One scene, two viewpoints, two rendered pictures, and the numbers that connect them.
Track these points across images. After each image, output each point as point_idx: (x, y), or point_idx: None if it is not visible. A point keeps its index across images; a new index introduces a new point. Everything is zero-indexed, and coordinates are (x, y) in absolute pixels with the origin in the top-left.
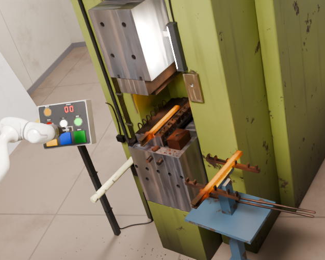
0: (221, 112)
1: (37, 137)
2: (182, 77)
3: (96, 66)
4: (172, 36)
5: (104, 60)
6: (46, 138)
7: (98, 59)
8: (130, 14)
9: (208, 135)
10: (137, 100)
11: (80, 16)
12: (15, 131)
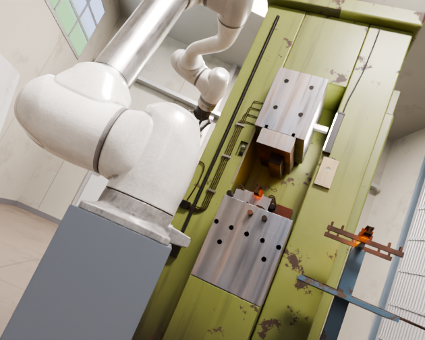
0: (342, 205)
1: (227, 77)
2: (264, 192)
3: (218, 125)
4: (337, 121)
5: (262, 108)
6: (224, 90)
7: (231, 118)
8: (324, 82)
9: (310, 227)
10: (239, 172)
11: (241, 81)
12: (202, 60)
